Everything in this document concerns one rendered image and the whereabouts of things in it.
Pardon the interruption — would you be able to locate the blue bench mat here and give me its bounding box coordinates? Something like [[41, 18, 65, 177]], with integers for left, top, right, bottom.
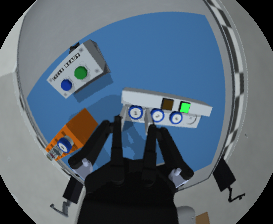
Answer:
[[27, 12, 225, 172]]

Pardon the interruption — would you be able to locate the orange tube rack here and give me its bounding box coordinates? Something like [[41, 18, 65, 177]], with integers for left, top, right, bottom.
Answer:
[[45, 108, 98, 161]]

